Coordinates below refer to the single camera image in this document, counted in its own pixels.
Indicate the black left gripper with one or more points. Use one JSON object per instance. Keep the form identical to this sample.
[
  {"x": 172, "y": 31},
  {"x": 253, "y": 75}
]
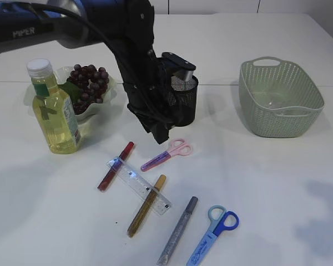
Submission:
[{"x": 147, "y": 82}]

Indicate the pink capped scissors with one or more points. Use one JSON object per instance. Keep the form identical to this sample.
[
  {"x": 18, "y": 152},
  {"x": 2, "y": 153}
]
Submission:
[{"x": 177, "y": 147}]

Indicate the purple artificial grape bunch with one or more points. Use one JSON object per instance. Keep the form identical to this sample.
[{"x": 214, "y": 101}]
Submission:
[{"x": 86, "y": 85}]

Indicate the blue capped scissors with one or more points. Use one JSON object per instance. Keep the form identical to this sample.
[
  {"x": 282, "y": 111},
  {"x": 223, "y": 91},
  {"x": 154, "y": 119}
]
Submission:
[{"x": 217, "y": 215}]

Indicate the yellow tea drink bottle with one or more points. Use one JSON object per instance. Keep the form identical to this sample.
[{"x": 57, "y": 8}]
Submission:
[{"x": 53, "y": 109}]

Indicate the clear plastic sheet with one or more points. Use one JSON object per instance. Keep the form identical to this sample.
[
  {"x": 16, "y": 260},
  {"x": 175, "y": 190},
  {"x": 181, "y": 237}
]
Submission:
[{"x": 283, "y": 106}]

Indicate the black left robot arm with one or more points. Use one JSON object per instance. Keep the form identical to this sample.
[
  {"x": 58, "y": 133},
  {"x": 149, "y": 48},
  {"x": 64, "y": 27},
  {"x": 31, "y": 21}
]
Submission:
[{"x": 125, "y": 27}]

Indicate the black mesh pen holder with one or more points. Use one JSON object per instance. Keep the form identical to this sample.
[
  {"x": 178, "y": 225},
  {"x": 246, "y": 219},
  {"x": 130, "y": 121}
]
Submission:
[{"x": 181, "y": 97}]

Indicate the gold glitter glue pen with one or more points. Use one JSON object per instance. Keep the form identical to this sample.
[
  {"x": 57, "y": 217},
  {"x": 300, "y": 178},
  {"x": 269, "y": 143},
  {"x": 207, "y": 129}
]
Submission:
[{"x": 143, "y": 211}]

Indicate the clear plastic ruler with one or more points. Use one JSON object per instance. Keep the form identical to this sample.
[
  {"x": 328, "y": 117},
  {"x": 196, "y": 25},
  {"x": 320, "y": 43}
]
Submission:
[{"x": 141, "y": 186}]

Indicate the red glitter glue pen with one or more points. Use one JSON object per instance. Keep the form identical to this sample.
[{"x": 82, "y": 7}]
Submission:
[{"x": 115, "y": 167}]

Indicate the silver glitter glue pen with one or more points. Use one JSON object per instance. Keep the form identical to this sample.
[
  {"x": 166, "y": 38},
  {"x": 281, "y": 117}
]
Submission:
[{"x": 177, "y": 233}]

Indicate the green plastic woven basket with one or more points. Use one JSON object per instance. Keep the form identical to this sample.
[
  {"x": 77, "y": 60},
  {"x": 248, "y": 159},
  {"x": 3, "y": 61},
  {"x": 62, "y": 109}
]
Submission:
[{"x": 269, "y": 77}]

